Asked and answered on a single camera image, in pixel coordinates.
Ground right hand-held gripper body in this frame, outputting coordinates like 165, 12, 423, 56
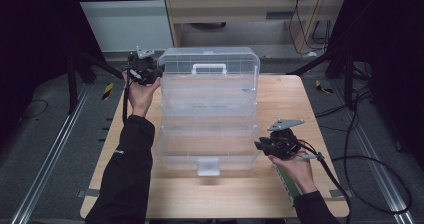
266, 118, 305, 161

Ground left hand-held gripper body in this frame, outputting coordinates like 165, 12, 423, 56
127, 46, 158, 86

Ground green and white carton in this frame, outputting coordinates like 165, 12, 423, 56
273, 163, 303, 206

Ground clear plastic storage box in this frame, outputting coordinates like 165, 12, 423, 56
156, 46, 262, 178

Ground person's left hand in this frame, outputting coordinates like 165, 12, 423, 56
121, 69, 162, 118

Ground person's right hand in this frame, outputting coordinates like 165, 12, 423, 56
268, 149, 318, 196

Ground yellow black tape strip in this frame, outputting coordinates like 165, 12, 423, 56
314, 79, 334, 95
101, 82, 115, 101

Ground white cabinet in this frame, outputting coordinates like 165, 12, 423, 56
70, 0, 176, 53

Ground black metal stand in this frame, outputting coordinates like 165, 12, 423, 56
286, 47, 357, 112
65, 47, 134, 116

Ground grey tape patch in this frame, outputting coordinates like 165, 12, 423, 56
329, 188, 353, 199
77, 188, 100, 198

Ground wooden desk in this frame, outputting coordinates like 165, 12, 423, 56
162, 0, 349, 58

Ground dark curtain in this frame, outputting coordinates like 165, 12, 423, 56
328, 0, 424, 170
0, 0, 105, 145

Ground left hand-held gripper cable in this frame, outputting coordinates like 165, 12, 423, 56
121, 67, 141, 126

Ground hand-held gripper cable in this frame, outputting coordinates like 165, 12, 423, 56
121, 67, 141, 126
296, 138, 353, 224

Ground right hand-held gripper cable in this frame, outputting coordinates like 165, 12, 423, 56
296, 138, 353, 224

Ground aluminium floor rail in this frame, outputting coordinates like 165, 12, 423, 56
9, 83, 93, 224
333, 80, 416, 224

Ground thin black floor cable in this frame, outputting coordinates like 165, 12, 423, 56
19, 98, 50, 120

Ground black cables under desk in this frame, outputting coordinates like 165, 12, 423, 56
288, 0, 332, 57

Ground black floor cable loop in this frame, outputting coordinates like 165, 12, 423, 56
331, 155, 413, 216

